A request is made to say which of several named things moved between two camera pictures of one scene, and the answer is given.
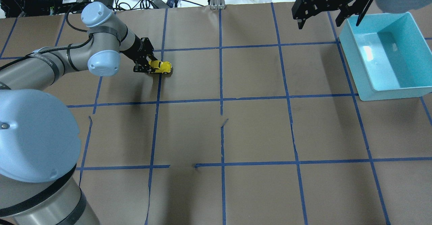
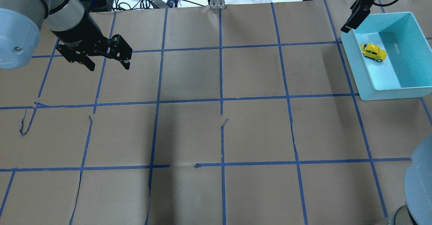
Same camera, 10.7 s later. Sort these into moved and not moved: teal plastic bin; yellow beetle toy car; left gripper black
Moved: left gripper black; yellow beetle toy car
Not moved: teal plastic bin
